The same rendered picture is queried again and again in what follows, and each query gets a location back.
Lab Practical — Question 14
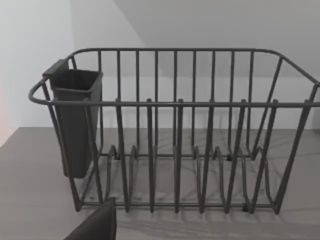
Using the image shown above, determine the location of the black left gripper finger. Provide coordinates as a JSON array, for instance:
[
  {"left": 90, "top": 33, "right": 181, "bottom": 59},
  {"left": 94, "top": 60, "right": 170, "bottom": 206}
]
[{"left": 62, "top": 196, "right": 118, "bottom": 240}]

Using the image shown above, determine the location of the dark grey utensil cup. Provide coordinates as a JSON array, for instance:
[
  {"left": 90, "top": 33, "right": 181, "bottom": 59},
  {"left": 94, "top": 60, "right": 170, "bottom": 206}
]
[{"left": 42, "top": 59, "right": 103, "bottom": 179}]

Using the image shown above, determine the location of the grey wire dish rack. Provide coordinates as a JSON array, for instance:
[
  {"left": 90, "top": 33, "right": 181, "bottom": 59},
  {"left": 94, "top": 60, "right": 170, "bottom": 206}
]
[{"left": 28, "top": 47, "right": 320, "bottom": 215}]

